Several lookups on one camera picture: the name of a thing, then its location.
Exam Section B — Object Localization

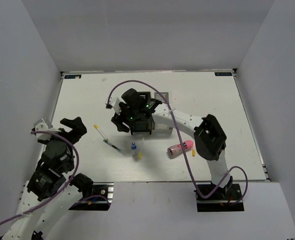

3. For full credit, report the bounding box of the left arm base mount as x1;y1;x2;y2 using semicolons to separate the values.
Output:
69;182;114;212

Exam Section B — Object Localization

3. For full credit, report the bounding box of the small blue capped bottle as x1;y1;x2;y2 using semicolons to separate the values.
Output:
131;142;139;159

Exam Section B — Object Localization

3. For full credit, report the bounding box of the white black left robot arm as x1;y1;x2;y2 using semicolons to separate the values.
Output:
1;117;93;240

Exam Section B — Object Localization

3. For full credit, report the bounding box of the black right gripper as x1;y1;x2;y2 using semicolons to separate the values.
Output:
112;102;140;134

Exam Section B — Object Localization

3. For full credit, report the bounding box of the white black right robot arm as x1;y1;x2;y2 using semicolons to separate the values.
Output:
106;88;233;200

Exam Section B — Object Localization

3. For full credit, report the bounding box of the black slotted pen holder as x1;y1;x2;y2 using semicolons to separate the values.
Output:
130;91;155;135

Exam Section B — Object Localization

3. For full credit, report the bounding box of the pink capped glue bottle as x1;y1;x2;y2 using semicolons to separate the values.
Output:
167;140;193;159

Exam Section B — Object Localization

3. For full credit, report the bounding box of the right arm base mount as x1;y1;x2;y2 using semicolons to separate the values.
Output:
194;183;245;213

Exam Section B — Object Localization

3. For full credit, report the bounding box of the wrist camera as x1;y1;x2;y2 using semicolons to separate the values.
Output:
105;96;121;115
32;118;54;140

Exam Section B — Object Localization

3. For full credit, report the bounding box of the white slotted pen holder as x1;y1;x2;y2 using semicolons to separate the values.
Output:
152;92;173;138

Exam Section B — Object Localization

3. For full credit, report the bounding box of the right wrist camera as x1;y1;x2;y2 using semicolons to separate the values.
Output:
105;96;121;115

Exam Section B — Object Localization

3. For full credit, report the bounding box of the yellow tipped white marker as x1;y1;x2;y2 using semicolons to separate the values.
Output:
138;136;145;160

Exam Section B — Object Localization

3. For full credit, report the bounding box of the blue corner label sticker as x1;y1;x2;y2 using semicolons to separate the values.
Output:
214;72;233;77

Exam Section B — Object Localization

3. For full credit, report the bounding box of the left blue corner label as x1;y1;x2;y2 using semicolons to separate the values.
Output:
64;74;82;79

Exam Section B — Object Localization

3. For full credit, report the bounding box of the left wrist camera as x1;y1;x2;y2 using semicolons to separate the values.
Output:
32;118;54;140

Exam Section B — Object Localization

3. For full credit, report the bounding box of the yellow capped white marker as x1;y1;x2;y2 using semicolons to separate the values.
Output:
93;124;108;141

